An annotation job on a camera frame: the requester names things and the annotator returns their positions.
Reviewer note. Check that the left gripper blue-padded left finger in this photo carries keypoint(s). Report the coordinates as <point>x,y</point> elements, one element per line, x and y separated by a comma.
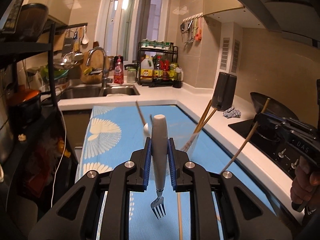
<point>139,179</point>

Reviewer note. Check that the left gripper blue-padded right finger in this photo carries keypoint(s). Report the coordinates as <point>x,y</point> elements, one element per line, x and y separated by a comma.
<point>180,181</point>

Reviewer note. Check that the white ceramic spoon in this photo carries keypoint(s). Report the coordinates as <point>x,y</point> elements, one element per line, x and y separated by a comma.
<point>145,124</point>

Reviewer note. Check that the fork with white handle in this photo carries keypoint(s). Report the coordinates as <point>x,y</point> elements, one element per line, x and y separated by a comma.
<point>159,145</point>

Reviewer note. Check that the bamboo chopstick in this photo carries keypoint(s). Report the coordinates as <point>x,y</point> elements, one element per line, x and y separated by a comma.
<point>197,130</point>
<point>180,227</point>
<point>205,113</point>
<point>252,131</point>

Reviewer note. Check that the hanging kitchen tools rack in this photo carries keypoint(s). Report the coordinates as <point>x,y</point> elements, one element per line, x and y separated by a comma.
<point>191,29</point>

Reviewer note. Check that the person's right hand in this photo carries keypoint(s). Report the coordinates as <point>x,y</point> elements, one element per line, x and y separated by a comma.
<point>305,186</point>

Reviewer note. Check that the black gas stove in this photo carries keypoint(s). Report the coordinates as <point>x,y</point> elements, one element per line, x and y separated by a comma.
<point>285,140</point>

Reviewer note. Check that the clear plastic utensil holder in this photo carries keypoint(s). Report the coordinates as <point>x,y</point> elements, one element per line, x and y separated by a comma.
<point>185,139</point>

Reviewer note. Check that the black wok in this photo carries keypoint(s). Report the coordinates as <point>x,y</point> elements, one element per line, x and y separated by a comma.
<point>273,107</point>

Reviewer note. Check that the blue white dish cloth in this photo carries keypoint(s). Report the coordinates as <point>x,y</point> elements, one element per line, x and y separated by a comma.
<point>232,113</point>

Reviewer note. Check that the black knife block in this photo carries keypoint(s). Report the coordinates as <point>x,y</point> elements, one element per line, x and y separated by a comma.
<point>224,91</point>

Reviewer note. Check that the red dish soap bottle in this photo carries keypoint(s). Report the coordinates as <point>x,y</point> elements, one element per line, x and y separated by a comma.
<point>119,71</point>

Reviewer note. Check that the stainless steel sink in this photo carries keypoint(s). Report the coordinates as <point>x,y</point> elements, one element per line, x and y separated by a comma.
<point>92,91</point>

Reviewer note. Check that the glass jar with lid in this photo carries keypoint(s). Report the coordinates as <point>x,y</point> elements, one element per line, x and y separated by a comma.
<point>131,72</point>

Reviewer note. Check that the black spice rack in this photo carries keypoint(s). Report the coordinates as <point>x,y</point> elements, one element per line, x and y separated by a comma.
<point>164,56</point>

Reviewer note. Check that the wooden cutting board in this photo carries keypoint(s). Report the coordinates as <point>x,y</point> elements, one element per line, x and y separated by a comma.
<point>97,60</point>

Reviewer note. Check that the yellow oil jug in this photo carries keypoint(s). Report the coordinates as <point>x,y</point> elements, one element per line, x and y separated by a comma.
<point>146,70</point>

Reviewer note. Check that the green colander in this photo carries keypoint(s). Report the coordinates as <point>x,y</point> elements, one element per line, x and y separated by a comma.
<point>58,73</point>

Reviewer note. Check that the orange lidded pot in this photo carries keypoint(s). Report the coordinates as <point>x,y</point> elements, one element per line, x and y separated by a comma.
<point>24,104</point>

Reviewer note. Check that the range hood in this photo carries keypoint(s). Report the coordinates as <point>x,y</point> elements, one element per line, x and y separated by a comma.
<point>296,20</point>

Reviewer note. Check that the hanging metal grater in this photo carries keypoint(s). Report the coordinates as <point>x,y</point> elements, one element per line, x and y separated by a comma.
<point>67,43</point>

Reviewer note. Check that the hanging white ladle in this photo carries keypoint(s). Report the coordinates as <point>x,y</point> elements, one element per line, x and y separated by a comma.
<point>85,39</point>

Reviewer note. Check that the black metal shelf unit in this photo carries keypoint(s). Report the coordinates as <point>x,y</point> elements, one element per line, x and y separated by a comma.
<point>27,54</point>

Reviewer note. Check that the dark bowl on shelf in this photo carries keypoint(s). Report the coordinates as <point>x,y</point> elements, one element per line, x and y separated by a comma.
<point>31,21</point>

